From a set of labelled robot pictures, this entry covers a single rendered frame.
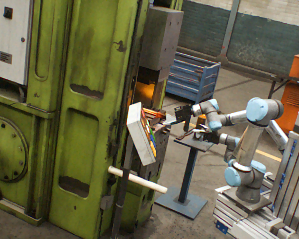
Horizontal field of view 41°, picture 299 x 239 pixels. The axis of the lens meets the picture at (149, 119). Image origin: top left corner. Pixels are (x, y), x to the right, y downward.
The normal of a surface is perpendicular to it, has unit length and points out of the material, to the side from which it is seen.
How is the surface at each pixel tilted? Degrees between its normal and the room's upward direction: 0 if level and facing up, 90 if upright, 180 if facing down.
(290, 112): 90
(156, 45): 90
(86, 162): 90
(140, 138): 90
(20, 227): 0
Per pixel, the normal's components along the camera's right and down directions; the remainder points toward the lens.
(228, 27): -0.56, 0.19
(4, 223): 0.18, -0.92
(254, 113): -0.80, -0.07
